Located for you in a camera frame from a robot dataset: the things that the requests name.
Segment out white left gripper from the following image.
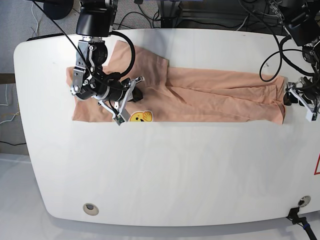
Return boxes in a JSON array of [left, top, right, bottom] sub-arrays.
[[284, 77, 320, 115]]

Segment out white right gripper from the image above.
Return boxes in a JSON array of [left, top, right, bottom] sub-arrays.
[[97, 76, 145, 118]]

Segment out peach pink T-shirt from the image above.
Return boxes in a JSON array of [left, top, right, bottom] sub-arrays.
[[65, 40, 287, 125]]

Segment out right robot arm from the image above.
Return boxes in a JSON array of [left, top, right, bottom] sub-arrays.
[[70, 0, 144, 125]]

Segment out black flat bar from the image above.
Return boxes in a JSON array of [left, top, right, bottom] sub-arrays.
[[26, 33, 64, 42]]

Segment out black round stand base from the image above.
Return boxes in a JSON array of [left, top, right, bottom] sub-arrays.
[[43, 0, 74, 20]]

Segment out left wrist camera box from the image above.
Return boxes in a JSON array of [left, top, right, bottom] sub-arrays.
[[305, 109, 318, 122]]

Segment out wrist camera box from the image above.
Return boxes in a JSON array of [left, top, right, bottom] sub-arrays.
[[113, 110, 131, 126], [305, 109, 318, 122]]

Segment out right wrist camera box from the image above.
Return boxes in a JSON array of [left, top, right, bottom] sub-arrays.
[[113, 110, 131, 126]]

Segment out black aluminium frame post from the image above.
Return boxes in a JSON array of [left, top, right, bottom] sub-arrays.
[[156, 0, 183, 29]]

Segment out right table cable grommet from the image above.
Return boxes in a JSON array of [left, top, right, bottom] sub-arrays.
[[298, 195, 311, 208]]

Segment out table cable grommet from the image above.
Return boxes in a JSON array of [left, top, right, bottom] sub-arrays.
[[83, 203, 99, 216], [298, 195, 311, 208]]

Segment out black clamp mount with cable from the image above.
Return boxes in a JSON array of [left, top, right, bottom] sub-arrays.
[[286, 207, 317, 240]]

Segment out left table cable grommet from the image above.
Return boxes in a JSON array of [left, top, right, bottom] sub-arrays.
[[83, 203, 99, 216]]

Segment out white floor cable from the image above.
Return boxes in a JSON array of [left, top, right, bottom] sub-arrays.
[[30, 0, 40, 36]]

